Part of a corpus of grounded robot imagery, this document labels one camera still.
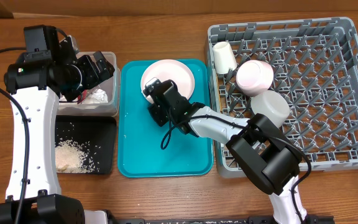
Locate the white napkin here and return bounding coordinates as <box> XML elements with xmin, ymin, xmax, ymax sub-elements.
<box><xmin>81</xmin><ymin>89</ymin><xmax>108</xmax><ymax>104</ymax></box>

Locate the pink plate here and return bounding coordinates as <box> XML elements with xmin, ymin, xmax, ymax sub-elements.
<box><xmin>140</xmin><ymin>59</ymin><xmax>195</xmax><ymax>104</ymax></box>

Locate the cream cup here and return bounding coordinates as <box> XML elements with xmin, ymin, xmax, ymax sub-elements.
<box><xmin>213</xmin><ymin>41</ymin><xmax>237</xmax><ymax>74</ymax></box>

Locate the pile of rice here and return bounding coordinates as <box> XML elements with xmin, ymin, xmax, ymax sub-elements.
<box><xmin>54</xmin><ymin>123</ymin><xmax>101</xmax><ymax>174</ymax></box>

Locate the pink bowl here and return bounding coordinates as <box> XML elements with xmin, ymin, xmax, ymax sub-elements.
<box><xmin>236</xmin><ymin>60</ymin><xmax>273</xmax><ymax>96</ymax></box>

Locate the grey bowl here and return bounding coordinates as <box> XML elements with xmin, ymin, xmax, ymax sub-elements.
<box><xmin>250</xmin><ymin>90</ymin><xmax>290</xmax><ymax>128</ymax></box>

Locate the red snack wrapper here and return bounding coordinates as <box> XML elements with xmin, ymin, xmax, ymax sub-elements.
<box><xmin>76</xmin><ymin>90</ymin><xmax>88</xmax><ymax>104</ymax></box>

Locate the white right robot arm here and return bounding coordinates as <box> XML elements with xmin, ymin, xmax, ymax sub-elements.
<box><xmin>142</xmin><ymin>78</ymin><xmax>308</xmax><ymax>223</ymax></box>

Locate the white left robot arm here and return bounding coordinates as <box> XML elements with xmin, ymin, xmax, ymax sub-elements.
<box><xmin>0</xmin><ymin>25</ymin><xmax>116</xmax><ymax>223</ymax></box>

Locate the clear plastic bin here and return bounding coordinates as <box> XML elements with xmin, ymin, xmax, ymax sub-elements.
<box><xmin>16</xmin><ymin>51</ymin><xmax>121</xmax><ymax>118</ymax></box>

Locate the teal serving tray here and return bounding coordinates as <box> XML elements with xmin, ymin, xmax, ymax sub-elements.
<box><xmin>117</xmin><ymin>60</ymin><xmax>214</xmax><ymax>178</ymax></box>

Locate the black tray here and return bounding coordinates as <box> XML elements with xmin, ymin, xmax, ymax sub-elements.
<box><xmin>55</xmin><ymin>115</ymin><xmax>117</xmax><ymax>175</ymax></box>

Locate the grey dish rack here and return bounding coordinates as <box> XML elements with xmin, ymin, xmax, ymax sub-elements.
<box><xmin>208</xmin><ymin>17</ymin><xmax>358</xmax><ymax>171</ymax></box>

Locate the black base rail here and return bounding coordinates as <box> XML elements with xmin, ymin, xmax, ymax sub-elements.
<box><xmin>104</xmin><ymin>208</ymin><xmax>335</xmax><ymax>224</ymax></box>

